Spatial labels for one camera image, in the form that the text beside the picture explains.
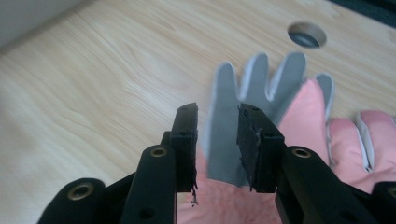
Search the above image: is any pink ski glove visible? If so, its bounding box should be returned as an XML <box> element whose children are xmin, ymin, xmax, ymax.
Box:
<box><xmin>177</xmin><ymin>50</ymin><xmax>336</xmax><ymax>224</ymax></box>
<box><xmin>326</xmin><ymin>109</ymin><xmax>396</xmax><ymax>194</ymax></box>

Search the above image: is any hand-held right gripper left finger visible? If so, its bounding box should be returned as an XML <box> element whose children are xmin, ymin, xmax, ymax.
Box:
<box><xmin>161</xmin><ymin>102</ymin><xmax>200</xmax><ymax>193</ymax></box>

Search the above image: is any round table cable hole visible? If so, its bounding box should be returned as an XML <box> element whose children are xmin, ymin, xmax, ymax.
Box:
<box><xmin>287</xmin><ymin>21</ymin><xmax>328</xmax><ymax>49</ymax></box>

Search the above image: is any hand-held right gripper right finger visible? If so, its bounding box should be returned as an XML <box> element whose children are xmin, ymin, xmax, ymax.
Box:
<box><xmin>235</xmin><ymin>103</ymin><xmax>287</xmax><ymax>194</ymax></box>

